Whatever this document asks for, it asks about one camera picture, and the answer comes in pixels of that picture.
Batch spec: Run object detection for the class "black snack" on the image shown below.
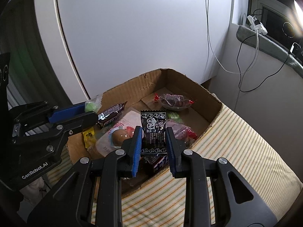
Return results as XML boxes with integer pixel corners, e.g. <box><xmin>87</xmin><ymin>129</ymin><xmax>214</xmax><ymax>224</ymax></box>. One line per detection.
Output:
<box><xmin>140</xmin><ymin>110</ymin><xmax>167</xmax><ymax>157</ymax></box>

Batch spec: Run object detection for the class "red dark plum packet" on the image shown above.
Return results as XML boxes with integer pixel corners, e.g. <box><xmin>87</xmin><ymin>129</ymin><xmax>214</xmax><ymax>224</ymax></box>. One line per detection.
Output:
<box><xmin>154</xmin><ymin>93</ymin><xmax>194</xmax><ymax>111</ymax></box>

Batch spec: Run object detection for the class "white wardrobe panel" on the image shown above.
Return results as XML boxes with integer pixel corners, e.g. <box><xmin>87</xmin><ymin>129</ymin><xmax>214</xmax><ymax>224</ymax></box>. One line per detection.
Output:
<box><xmin>34</xmin><ymin>0</ymin><xmax>232</xmax><ymax>103</ymax></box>

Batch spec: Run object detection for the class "striped bed cloth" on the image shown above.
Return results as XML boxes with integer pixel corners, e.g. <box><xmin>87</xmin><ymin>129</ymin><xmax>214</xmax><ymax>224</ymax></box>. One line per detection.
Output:
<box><xmin>46</xmin><ymin>104</ymin><xmax>303</xmax><ymax>227</ymax></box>

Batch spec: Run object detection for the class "brown snickers bar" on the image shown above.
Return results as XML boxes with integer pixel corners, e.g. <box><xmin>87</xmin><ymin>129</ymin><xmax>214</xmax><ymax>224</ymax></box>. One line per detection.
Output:
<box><xmin>97</xmin><ymin>101</ymin><xmax>127</xmax><ymax>129</ymax></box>

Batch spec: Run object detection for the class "cardboard box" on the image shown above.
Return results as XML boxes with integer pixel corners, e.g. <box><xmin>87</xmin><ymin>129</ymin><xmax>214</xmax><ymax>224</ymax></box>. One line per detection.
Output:
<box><xmin>67</xmin><ymin>69</ymin><xmax>222</xmax><ymax>195</ymax></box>

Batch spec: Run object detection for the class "light green candy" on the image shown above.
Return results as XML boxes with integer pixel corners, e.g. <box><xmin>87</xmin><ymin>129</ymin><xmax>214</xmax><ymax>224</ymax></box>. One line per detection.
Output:
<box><xmin>166</xmin><ymin>112</ymin><xmax>183</xmax><ymax>123</ymax></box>

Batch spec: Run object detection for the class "packaged braised egg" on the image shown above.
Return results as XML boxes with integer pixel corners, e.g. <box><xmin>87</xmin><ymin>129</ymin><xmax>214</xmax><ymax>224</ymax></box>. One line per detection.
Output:
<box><xmin>111</xmin><ymin>129</ymin><xmax>132</xmax><ymax>147</ymax></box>

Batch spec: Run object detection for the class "green jelly candy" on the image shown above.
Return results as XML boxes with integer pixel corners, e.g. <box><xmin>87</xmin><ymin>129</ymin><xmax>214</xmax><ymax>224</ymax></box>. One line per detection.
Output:
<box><xmin>85</xmin><ymin>94</ymin><xmax>103</xmax><ymax>113</ymax></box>

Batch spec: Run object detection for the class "yellow candy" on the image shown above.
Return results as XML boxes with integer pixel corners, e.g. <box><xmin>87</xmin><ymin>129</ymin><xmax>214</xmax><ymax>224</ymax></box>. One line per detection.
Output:
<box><xmin>82</xmin><ymin>127</ymin><xmax>96</xmax><ymax>149</ymax></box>

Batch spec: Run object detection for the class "black cable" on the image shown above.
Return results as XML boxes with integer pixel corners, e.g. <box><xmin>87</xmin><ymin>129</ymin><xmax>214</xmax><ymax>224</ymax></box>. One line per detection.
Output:
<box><xmin>236</xmin><ymin>9</ymin><xmax>301</xmax><ymax>93</ymax></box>

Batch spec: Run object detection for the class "pink white bread package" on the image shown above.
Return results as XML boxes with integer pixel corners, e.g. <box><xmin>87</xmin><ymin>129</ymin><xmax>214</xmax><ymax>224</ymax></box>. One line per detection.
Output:
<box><xmin>94</xmin><ymin>108</ymin><xmax>141</xmax><ymax>157</ymax></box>

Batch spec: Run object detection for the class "white power adapter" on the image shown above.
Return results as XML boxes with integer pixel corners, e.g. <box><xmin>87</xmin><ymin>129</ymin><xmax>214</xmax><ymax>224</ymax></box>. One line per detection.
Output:
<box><xmin>247</xmin><ymin>15</ymin><xmax>268</xmax><ymax>35</ymax></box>

